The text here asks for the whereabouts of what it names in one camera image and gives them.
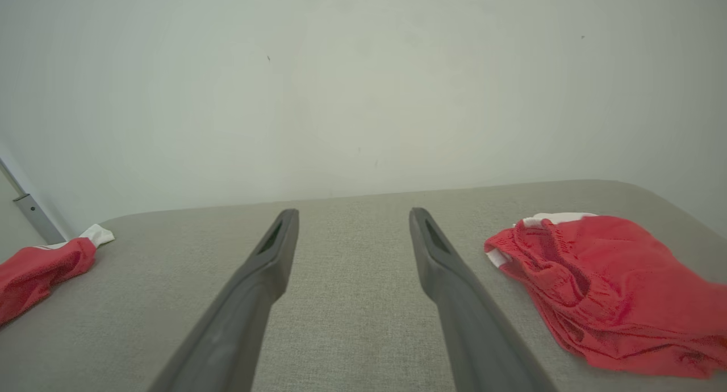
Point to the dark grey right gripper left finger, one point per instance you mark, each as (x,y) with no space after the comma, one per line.
(238,324)

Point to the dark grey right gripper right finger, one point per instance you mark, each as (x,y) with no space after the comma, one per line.
(477,335)

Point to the red shorts with white stripe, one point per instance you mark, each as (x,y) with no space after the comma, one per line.
(613,290)

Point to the red t-shirt with white sleeves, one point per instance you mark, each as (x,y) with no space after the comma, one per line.
(40,267)

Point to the grey metal door rail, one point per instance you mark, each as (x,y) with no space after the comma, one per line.
(34,213)

